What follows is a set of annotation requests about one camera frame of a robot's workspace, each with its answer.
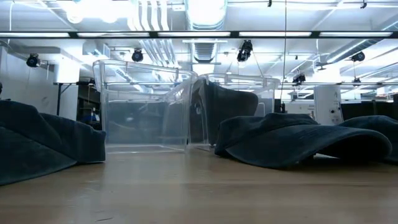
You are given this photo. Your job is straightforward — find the dark green baseball cap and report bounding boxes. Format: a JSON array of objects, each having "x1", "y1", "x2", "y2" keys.
[{"x1": 189, "y1": 77, "x2": 259, "y2": 147}]

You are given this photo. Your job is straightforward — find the dark blue baseball cap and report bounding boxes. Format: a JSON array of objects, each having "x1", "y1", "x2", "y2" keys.
[
  {"x1": 0, "y1": 99, "x2": 107, "y2": 187},
  {"x1": 214, "y1": 112, "x2": 392, "y2": 170},
  {"x1": 338, "y1": 114, "x2": 398, "y2": 165}
]

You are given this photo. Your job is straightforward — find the ceiling air vent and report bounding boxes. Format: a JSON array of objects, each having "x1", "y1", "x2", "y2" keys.
[{"x1": 193, "y1": 42, "x2": 216, "y2": 64}]

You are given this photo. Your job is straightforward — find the clear plastic storage bin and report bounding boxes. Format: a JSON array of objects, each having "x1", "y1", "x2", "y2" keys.
[
  {"x1": 92, "y1": 59, "x2": 199, "y2": 154},
  {"x1": 188, "y1": 73, "x2": 280, "y2": 150}
]

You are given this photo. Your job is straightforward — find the black overhead light bar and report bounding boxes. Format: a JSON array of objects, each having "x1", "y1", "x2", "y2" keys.
[{"x1": 0, "y1": 30, "x2": 398, "y2": 39}]

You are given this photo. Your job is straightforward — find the dark shelf unit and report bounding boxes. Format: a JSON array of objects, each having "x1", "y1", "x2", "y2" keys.
[{"x1": 77, "y1": 84, "x2": 103, "y2": 131}]

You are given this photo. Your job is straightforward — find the white machine cabinet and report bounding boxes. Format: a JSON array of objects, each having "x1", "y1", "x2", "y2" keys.
[{"x1": 313, "y1": 85, "x2": 345, "y2": 126}]

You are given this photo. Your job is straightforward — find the black table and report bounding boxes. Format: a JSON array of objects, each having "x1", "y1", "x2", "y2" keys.
[{"x1": 52, "y1": 81, "x2": 94, "y2": 116}]

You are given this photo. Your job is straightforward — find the silver ventilation duct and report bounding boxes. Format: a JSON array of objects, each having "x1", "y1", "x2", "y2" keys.
[{"x1": 185, "y1": 0, "x2": 228, "y2": 31}]

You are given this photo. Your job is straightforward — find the thin black hanging cable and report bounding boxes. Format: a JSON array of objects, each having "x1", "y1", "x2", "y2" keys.
[{"x1": 283, "y1": 0, "x2": 287, "y2": 100}]

